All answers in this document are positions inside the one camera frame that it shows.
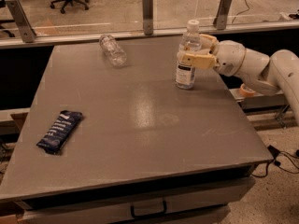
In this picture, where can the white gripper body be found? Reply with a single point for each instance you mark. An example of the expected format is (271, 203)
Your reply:
(230, 59)

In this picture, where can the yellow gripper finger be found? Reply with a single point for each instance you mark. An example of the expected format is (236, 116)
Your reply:
(202, 61)
(208, 43)

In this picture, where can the blue label plastic bottle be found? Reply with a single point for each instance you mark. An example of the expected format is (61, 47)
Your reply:
(190, 43)

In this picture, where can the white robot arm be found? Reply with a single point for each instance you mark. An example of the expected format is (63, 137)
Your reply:
(264, 74)

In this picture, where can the clear empty plastic bottle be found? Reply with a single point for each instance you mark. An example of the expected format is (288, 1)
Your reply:
(114, 52)

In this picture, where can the orange tape roll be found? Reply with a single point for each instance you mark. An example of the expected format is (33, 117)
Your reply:
(246, 91)

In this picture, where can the grey drawer front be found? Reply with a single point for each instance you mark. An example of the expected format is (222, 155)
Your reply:
(205, 204)

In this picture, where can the dark blue snack packet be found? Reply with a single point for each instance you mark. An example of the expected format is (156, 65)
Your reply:
(59, 131)

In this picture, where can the right metal bracket post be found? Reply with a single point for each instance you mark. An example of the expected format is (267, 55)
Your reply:
(220, 20)

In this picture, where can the metal bracket post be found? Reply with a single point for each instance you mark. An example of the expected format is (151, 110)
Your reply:
(147, 6)
(220, 20)
(28, 35)

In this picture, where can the middle metal bracket post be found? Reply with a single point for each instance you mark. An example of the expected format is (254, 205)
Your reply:
(147, 6)

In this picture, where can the black drawer handle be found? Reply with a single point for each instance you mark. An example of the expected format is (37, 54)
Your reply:
(148, 209)

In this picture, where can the left metal bracket post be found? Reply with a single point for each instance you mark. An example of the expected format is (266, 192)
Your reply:
(28, 35)

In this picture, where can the metal rail beam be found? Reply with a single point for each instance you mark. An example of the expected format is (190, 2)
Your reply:
(52, 40)

